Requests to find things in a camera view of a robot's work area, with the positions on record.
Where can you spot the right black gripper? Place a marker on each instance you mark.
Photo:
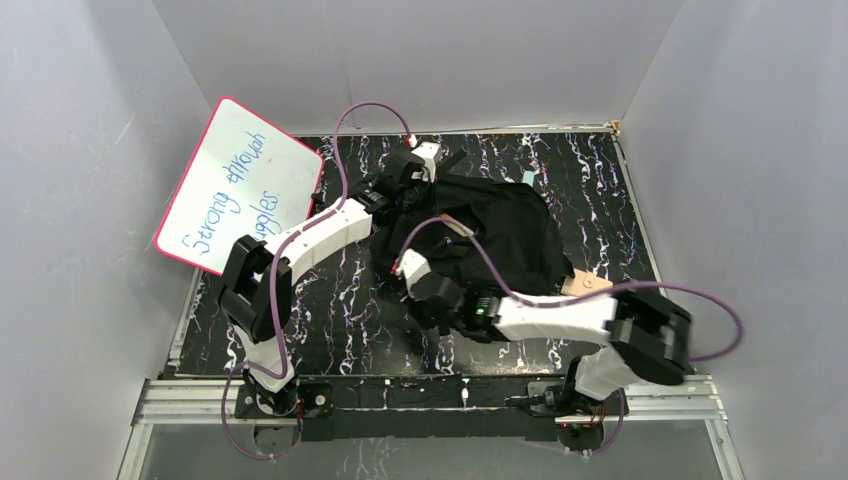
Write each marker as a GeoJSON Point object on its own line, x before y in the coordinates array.
{"type": "Point", "coordinates": [415, 307]}

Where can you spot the beige glue stick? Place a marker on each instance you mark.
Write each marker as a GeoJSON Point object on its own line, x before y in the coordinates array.
{"type": "Point", "coordinates": [456, 226]}

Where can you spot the black student backpack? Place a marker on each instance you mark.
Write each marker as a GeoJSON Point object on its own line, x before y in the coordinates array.
{"type": "Point", "coordinates": [514, 231]}

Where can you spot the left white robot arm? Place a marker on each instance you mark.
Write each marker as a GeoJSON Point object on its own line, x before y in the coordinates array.
{"type": "Point", "coordinates": [259, 277]}

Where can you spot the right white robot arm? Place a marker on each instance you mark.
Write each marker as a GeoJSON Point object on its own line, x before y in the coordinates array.
{"type": "Point", "coordinates": [641, 335]}

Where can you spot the light blue eraser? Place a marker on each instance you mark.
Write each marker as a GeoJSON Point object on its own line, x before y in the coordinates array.
{"type": "Point", "coordinates": [528, 178]}

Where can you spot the beige snap wallet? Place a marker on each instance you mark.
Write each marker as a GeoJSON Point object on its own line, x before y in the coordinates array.
{"type": "Point", "coordinates": [583, 283]}

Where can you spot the pink-framed whiteboard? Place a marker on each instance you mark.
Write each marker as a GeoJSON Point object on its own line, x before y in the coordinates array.
{"type": "Point", "coordinates": [246, 177]}

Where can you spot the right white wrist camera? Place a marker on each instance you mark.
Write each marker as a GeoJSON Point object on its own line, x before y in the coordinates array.
{"type": "Point", "coordinates": [411, 268]}

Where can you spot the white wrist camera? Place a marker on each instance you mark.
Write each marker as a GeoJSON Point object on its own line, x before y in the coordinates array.
{"type": "Point", "coordinates": [432, 154]}
{"type": "Point", "coordinates": [411, 268]}

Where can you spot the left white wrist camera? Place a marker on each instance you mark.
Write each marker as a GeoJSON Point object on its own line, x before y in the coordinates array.
{"type": "Point", "coordinates": [432, 154]}

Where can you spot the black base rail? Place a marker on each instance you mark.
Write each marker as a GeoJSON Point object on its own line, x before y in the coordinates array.
{"type": "Point", "coordinates": [534, 408]}

